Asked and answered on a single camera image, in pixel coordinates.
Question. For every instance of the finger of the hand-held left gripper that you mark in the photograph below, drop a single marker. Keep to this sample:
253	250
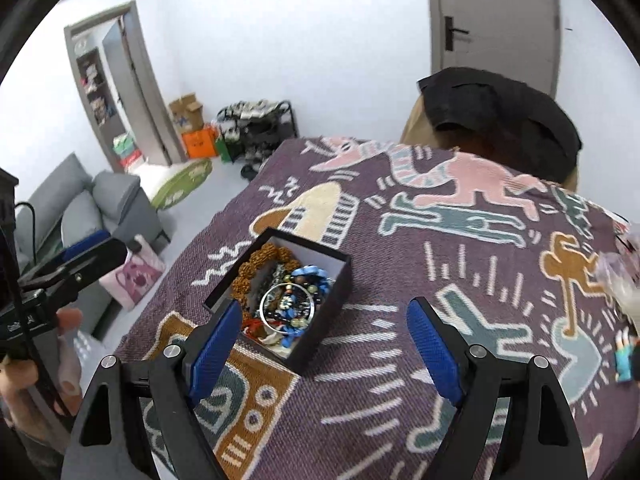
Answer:
90	267
85	246

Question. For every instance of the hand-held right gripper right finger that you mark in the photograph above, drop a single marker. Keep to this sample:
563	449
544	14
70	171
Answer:
435	350

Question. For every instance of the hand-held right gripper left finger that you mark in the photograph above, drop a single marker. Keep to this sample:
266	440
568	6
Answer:
215	355

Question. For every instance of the white butterfly hair clip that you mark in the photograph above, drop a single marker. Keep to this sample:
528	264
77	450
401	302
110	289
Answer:
272	341

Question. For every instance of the thin silver bangle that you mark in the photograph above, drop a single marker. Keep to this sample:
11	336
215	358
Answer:
313	310

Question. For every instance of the black jewelry box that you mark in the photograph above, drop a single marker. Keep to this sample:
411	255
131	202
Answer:
325	320

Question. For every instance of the person's left hand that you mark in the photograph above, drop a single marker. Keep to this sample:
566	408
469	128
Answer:
69	360

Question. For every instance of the grey sofa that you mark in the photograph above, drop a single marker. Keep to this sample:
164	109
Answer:
75	210

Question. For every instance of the pink tote bag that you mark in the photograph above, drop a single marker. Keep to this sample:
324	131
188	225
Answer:
132	275

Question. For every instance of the printed purple blanket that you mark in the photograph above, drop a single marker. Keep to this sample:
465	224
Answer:
375	280

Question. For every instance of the green round mat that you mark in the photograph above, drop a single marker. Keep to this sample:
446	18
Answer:
180	182

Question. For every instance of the orange bag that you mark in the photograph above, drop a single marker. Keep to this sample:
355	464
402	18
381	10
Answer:
200	144

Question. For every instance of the shelf with small goods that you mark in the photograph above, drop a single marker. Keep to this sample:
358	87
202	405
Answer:
95	85

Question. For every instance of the cardboard boxes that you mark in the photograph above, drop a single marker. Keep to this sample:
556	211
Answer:
186	112

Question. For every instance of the green bag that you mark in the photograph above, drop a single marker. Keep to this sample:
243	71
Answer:
225	146

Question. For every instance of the small doll figure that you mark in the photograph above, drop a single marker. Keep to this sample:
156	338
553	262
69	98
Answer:
625	360

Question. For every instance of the clear plastic bag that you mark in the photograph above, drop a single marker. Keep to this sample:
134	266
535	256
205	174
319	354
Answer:
620	275

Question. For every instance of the black shoe rack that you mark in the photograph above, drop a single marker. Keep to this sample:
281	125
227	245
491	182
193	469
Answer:
260	125

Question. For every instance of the black cloth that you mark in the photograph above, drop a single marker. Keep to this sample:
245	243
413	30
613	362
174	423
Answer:
500	110

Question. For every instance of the grey door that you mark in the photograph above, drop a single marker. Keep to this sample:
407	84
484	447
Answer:
500	10

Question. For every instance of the grey door frame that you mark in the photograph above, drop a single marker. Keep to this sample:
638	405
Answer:
150	100

